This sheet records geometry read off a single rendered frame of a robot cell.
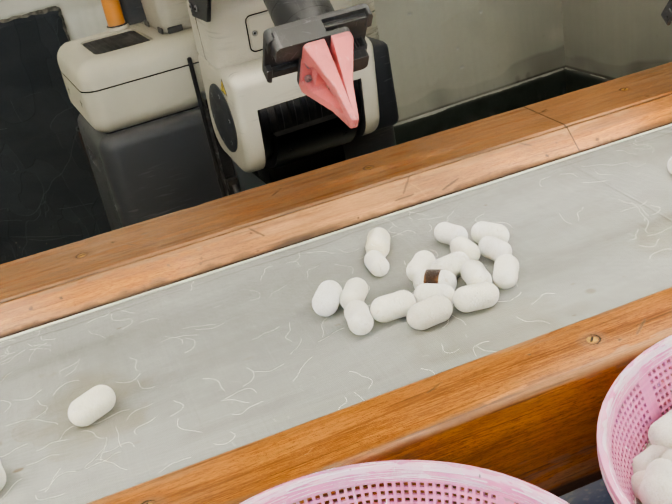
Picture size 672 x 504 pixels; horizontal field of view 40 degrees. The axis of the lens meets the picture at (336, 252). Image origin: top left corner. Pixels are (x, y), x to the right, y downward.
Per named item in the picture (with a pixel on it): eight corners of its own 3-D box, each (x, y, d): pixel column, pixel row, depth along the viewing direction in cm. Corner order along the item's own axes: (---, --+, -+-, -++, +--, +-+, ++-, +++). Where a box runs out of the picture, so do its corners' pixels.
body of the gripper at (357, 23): (376, 17, 82) (345, -44, 85) (270, 45, 80) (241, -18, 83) (367, 61, 88) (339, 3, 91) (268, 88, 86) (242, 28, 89)
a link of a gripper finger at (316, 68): (409, 87, 79) (367, 6, 83) (333, 109, 78) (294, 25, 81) (398, 130, 85) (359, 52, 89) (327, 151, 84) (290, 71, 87)
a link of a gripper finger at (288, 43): (384, 95, 79) (343, 12, 82) (307, 117, 77) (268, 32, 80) (374, 137, 85) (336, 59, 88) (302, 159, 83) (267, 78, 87)
